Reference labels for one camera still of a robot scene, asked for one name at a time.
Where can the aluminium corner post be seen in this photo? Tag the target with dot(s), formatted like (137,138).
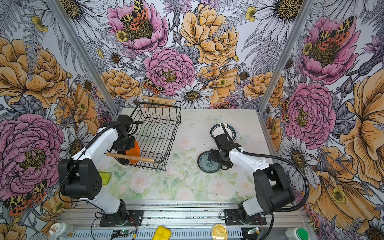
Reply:
(291,40)
(68,28)

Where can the black wire dish rack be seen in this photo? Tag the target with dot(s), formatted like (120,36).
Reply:
(155,136)

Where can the aluminium right corner post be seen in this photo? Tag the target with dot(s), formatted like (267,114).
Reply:
(291,40)

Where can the round yellow lid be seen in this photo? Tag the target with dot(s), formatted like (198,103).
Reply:
(219,232)

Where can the teal patterned plate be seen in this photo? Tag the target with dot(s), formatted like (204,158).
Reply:
(206,165)

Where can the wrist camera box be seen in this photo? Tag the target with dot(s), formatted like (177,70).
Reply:
(125,123)
(223,143)

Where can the aluminium left corner post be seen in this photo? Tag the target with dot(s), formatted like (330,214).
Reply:
(68,28)

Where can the yellow plastic block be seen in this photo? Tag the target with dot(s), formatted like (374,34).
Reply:
(162,233)

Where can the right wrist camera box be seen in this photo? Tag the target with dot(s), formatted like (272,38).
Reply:
(223,143)

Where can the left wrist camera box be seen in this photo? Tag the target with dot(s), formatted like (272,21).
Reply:
(125,123)

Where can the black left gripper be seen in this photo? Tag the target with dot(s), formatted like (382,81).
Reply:
(131,145)

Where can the green translucent square dish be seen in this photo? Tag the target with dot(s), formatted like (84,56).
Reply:
(105,176)

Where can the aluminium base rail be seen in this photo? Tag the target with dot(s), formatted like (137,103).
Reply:
(185,219)

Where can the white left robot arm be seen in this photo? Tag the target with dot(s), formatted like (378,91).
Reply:
(80,179)

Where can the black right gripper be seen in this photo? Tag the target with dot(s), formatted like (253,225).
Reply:
(227,165)

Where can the green white button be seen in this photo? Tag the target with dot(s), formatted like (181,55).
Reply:
(296,234)

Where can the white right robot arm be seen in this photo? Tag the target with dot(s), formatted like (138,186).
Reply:
(273,191)

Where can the orange plate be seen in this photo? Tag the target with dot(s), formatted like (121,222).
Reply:
(135,152)

